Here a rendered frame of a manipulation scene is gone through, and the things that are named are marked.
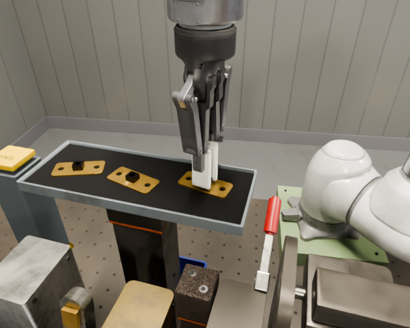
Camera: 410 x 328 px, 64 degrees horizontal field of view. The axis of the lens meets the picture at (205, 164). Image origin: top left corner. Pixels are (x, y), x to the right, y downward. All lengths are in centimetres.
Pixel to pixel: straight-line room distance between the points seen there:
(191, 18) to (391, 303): 36
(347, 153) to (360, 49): 191
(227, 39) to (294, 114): 249
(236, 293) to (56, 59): 283
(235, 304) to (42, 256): 28
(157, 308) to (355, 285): 25
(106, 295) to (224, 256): 35
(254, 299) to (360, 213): 49
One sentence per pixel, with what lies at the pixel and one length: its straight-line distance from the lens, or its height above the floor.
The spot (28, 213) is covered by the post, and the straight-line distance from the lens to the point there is 71.
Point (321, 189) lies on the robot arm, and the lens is 94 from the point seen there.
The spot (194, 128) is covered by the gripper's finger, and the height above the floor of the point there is 129.
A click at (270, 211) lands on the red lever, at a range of 51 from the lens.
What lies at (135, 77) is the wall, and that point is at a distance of 290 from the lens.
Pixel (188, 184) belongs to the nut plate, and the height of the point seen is 116.
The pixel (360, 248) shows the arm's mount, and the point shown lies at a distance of 107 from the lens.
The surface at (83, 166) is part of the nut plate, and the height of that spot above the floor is 116.
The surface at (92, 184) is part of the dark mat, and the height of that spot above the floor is 116.
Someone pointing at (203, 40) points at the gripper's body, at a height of 139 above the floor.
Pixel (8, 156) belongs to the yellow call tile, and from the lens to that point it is 69.
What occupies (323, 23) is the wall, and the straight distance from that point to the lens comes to 267.
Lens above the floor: 148
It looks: 34 degrees down
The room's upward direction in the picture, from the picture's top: straight up
